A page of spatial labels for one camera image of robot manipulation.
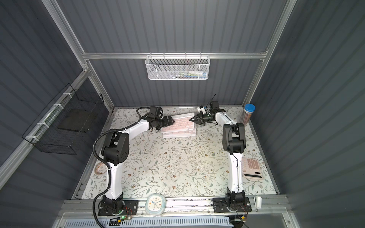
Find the pink keyboard row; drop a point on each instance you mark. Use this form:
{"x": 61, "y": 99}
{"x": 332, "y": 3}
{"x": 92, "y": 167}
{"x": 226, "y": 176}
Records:
{"x": 182, "y": 123}
{"x": 180, "y": 134}

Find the mint analog clock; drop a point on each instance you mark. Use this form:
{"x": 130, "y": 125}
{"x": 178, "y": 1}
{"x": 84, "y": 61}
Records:
{"x": 155, "y": 204}

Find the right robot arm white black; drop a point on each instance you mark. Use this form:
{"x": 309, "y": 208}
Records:
{"x": 233, "y": 143}

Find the small white device on rail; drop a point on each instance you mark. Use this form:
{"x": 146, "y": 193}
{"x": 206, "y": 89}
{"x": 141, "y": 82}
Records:
{"x": 258, "y": 202}

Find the blue lid pencil tube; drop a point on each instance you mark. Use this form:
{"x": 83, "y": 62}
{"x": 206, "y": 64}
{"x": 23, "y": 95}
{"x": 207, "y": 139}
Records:
{"x": 248, "y": 110}

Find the black wire basket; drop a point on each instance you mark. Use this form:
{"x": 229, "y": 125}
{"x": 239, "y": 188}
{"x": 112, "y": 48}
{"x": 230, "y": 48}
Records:
{"x": 47, "y": 138}

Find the pink calculator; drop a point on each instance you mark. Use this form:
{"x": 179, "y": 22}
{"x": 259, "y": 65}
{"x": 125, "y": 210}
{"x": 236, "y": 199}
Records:
{"x": 251, "y": 169}

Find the white ventilated cable duct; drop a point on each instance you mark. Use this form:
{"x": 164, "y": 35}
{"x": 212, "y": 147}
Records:
{"x": 169, "y": 222}

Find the white wire mesh basket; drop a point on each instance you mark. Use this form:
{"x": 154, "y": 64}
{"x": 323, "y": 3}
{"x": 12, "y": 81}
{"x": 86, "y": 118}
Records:
{"x": 160, "y": 68}

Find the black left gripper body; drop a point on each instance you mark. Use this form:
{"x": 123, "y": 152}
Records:
{"x": 164, "y": 121}

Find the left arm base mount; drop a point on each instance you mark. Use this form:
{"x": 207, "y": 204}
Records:
{"x": 109, "y": 207}

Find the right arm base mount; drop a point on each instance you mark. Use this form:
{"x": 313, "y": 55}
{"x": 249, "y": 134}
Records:
{"x": 221, "y": 206}

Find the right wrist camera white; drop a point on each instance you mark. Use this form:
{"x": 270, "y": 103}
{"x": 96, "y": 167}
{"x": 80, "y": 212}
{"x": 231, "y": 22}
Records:
{"x": 202, "y": 109}

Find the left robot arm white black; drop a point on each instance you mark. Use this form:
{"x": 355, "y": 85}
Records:
{"x": 115, "y": 149}

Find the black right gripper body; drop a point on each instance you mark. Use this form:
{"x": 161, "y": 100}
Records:
{"x": 202, "y": 118}

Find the tape roll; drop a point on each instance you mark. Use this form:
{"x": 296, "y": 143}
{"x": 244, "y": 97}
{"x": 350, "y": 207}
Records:
{"x": 100, "y": 169}

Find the black pad in basket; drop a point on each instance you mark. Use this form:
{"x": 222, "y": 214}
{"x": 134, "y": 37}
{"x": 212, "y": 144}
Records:
{"x": 77, "y": 120}

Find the pens in white basket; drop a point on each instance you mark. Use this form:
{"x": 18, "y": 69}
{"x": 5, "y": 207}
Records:
{"x": 190, "y": 75}

